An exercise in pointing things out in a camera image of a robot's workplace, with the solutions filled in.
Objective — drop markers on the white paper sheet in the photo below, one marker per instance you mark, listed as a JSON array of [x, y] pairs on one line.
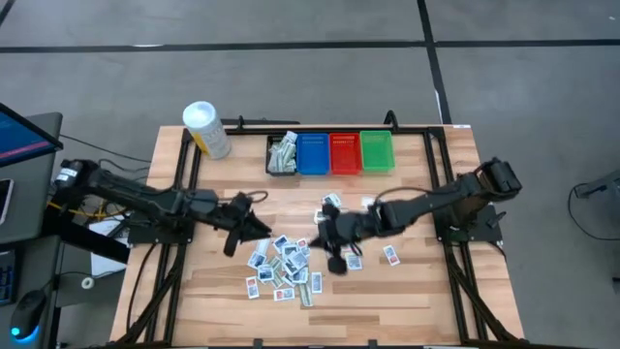
[[104, 252]]

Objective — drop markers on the black slotted plastic basket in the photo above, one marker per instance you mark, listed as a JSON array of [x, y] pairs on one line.
[[267, 167]]

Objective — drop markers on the black keyboard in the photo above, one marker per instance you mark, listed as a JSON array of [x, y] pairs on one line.
[[6, 283]]

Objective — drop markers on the red slotted plastic basket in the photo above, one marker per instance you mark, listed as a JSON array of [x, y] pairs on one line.
[[345, 153]]

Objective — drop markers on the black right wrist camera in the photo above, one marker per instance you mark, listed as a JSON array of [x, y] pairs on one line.
[[370, 223]]

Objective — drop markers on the smartphone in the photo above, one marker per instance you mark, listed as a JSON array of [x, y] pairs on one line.
[[4, 199]]

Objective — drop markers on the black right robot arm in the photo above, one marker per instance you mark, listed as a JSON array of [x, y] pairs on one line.
[[436, 199]]

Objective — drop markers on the white wipes canister yellow label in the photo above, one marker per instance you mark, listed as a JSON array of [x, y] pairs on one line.
[[206, 126]]

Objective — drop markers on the black frame clamp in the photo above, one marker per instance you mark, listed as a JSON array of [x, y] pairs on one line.
[[390, 118]]

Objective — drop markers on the long plain white packet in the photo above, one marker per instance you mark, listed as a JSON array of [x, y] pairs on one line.
[[263, 246], [366, 201]]

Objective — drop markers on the black diagonal support beam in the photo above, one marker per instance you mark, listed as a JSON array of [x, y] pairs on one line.
[[92, 242]]

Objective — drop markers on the green slotted plastic basket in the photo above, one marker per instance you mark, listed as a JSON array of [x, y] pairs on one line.
[[377, 151]]

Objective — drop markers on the grey stand foot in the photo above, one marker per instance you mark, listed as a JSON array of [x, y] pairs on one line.
[[600, 184]]

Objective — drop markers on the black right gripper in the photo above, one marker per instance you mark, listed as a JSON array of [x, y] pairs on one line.
[[346, 228]]

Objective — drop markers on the black computer mouse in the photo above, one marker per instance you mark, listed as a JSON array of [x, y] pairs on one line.
[[28, 312]]

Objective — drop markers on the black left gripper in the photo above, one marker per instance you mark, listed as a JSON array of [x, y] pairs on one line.
[[231, 244]]

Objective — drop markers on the monitor with blue screen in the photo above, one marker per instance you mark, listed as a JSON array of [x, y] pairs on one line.
[[19, 136]]

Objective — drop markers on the white tape roll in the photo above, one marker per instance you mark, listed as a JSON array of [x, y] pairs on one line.
[[87, 282]]

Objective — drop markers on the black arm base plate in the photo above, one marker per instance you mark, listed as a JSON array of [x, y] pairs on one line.
[[145, 237], [484, 235]]

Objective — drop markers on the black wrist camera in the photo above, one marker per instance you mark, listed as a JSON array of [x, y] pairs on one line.
[[240, 203], [370, 223]]

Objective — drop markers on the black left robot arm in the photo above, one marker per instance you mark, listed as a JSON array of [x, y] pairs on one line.
[[145, 203]]

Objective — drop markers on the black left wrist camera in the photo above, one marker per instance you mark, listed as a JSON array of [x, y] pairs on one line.
[[240, 203]]

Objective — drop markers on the laptop with blue screen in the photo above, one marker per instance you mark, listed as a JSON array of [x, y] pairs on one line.
[[29, 194]]

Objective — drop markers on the blue slotted plastic basket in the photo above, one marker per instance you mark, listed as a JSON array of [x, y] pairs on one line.
[[313, 154]]

